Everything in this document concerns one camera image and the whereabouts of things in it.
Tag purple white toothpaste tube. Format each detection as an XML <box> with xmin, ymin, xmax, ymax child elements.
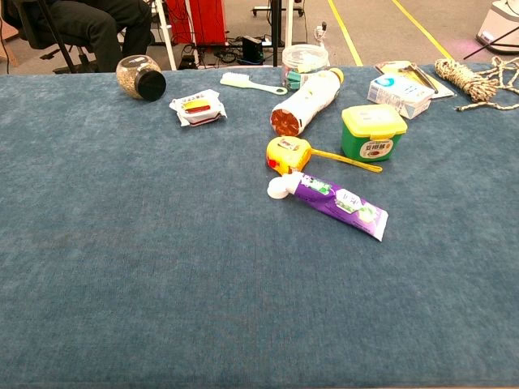
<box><xmin>267</xmin><ymin>170</ymin><xmax>389</xmax><ymax>242</ymax></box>

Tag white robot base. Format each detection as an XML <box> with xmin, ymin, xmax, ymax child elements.
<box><xmin>474</xmin><ymin>0</ymin><xmax>519</xmax><ymax>56</ymax></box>

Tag white bottle yellow cap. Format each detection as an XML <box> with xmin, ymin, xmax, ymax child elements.
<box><xmin>270</xmin><ymin>67</ymin><xmax>345</xmax><ymax>137</ymax></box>

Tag yellow tape measure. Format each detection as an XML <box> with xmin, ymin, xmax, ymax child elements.
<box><xmin>265</xmin><ymin>136</ymin><xmax>384</xmax><ymax>182</ymax></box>

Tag burger print snack packet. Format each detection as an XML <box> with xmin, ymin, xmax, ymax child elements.
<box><xmin>169</xmin><ymin>88</ymin><xmax>229</xmax><ymax>128</ymax></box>

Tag blue table cloth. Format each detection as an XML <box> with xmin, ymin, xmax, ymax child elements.
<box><xmin>0</xmin><ymin>63</ymin><xmax>519</xmax><ymax>389</ymax></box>

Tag light green brush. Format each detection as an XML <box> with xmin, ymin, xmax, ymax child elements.
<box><xmin>220</xmin><ymin>71</ymin><xmax>289</xmax><ymax>96</ymax></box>

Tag green tub yellow lid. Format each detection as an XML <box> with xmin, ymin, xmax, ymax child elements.
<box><xmin>341</xmin><ymin>104</ymin><xmax>409</xmax><ymax>163</ymax></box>

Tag clear plastic jar white lid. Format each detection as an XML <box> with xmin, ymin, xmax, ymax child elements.
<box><xmin>281</xmin><ymin>43</ymin><xmax>328</xmax><ymax>93</ymax></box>

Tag black box on floor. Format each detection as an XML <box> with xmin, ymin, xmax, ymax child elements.
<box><xmin>242</xmin><ymin>35</ymin><xmax>264</xmax><ymax>65</ymax></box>

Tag black tripod stand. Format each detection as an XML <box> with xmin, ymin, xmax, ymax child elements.
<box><xmin>36</xmin><ymin>0</ymin><xmax>78</xmax><ymax>75</ymax></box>
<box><xmin>272</xmin><ymin>0</ymin><xmax>284</xmax><ymax>68</ymax></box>

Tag white blue carton box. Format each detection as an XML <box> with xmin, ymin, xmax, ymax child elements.
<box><xmin>367</xmin><ymin>73</ymin><xmax>435</xmax><ymax>121</ymax></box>

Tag glass jar black lid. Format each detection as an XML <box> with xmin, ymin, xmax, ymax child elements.
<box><xmin>115</xmin><ymin>54</ymin><xmax>167</xmax><ymax>102</ymax></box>

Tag red cabinet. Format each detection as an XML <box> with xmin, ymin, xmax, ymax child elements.
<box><xmin>165</xmin><ymin>0</ymin><xmax>228</xmax><ymax>46</ymax></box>

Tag black wheeled stand base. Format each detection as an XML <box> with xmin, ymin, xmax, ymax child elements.
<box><xmin>251</xmin><ymin>4</ymin><xmax>305</xmax><ymax>18</ymax></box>

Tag yellow razor blister pack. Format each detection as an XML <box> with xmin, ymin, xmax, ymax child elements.
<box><xmin>375</xmin><ymin>60</ymin><xmax>457</xmax><ymax>100</ymax></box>

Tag person's white shoes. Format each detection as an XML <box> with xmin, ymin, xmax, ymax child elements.
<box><xmin>3</xmin><ymin>0</ymin><xmax>153</xmax><ymax>74</ymax></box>

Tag black office chair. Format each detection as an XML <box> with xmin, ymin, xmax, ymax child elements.
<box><xmin>3</xmin><ymin>0</ymin><xmax>98</xmax><ymax>75</ymax></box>

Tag thin black rod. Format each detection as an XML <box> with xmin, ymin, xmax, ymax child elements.
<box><xmin>464</xmin><ymin>28</ymin><xmax>519</xmax><ymax>61</ymax></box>

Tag white upright post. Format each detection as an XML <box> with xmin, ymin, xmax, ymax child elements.
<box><xmin>285</xmin><ymin>0</ymin><xmax>295</xmax><ymax>48</ymax></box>

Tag white slanted frame leg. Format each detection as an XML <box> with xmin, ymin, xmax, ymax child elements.
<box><xmin>156</xmin><ymin>0</ymin><xmax>178</xmax><ymax>72</ymax></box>

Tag beige rope bundle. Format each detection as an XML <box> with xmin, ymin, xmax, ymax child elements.
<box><xmin>434</xmin><ymin>55</ymin><xmax>519</xmax><ymax>113</ymax></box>

